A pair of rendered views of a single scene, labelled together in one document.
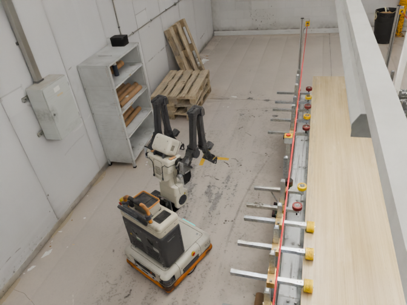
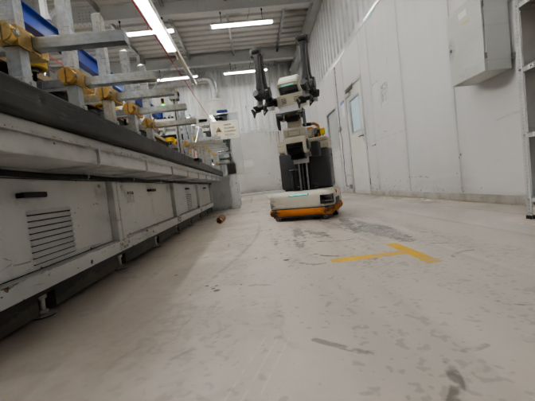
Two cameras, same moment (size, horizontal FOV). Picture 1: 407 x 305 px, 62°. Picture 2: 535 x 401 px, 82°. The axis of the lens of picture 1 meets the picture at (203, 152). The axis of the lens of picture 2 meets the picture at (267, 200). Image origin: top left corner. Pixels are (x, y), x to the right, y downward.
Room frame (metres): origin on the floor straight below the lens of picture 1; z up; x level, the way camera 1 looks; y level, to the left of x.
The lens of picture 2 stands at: (5.16, -1.11, 0.38)
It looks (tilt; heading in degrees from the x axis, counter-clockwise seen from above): 3 degrees down; 158
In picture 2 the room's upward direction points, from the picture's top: 6 degrees counter-clockwise
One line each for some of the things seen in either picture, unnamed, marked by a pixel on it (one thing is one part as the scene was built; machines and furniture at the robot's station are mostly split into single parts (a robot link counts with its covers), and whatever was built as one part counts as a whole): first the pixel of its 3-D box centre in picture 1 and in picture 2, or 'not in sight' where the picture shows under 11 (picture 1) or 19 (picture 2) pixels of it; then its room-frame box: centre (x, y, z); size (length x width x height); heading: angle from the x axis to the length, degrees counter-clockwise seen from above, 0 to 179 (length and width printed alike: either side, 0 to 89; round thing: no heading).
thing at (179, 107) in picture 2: (289, 120); (144, 110); (3.46, -1.05, 0.83); 0.43 x 0.03 x 0.04; 70
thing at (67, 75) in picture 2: not in sight; (76, 81); (3.93, -1.27, 0.81); 0.14 x 0.06 x 0.05; 160
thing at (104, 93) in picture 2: not in sight; (110, 96); (3.69, -1.19, 0.83); 0.14 x 0.06 x 0.05; 160
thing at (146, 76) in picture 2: (292, 102); (94, 82); (3.93, -1.22, 0.81); 0.43 x 0.03 x 0.04; 70
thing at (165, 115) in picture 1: (165, 117); (303, 60); (2.84, 0.31, 1.40); 0.11 x 0.06 x 0.43; 46
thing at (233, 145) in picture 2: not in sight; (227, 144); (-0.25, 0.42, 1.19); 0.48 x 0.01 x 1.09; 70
